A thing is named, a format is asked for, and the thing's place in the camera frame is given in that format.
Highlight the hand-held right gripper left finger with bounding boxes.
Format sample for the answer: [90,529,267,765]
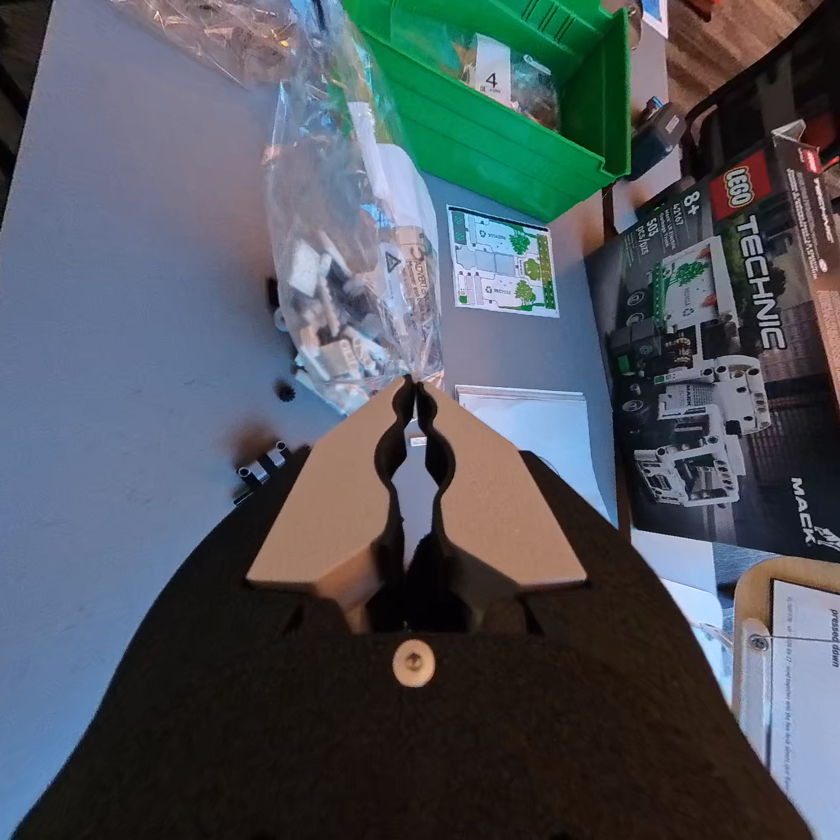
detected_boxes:
[246,376,417,634]

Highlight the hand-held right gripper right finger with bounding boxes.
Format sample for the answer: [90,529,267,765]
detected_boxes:
[415,382,588,631]

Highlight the partly built lego truck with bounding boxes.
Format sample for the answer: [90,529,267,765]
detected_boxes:
[233,441,309,506]

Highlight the large clear plastic bag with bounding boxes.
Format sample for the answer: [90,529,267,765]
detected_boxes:
[262,62,447,417]

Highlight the lego set box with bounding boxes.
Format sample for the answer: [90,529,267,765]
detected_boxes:
[583,120,840,564]

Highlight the white instruction booklet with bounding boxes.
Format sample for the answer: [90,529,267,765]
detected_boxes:
[454,384,621,526]

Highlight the white paper sheet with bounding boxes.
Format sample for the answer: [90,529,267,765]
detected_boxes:
[630,528,739,706]

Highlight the green and white sticker sheet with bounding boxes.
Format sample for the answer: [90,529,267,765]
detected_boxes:
[446,205,560,319]

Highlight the wooden clipboard with paper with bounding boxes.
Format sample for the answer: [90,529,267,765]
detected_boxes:
[730,556,840,798]

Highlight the green plastic bin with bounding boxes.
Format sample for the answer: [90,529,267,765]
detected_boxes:
[341,0,632,224]

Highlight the dark grey small device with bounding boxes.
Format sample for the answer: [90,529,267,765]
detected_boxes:
[629,97,688,182]

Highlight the clear bag with white label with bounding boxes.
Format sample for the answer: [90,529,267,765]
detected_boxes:
[394,13,565,129]

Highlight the crumpled clear plastic bag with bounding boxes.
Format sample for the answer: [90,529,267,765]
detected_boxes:
[108,0,349,89]

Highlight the black chair frame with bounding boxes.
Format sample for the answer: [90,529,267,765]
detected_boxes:
[682,39,840,181]

